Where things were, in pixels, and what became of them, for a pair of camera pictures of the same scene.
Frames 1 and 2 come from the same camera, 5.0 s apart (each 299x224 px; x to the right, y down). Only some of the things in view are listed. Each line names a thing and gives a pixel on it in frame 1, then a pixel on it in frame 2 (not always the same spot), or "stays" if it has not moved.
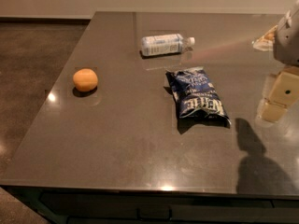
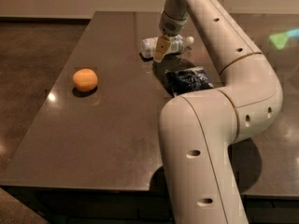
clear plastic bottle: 164,44 stays
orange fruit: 85,79 stays
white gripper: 287,43 to 170,26
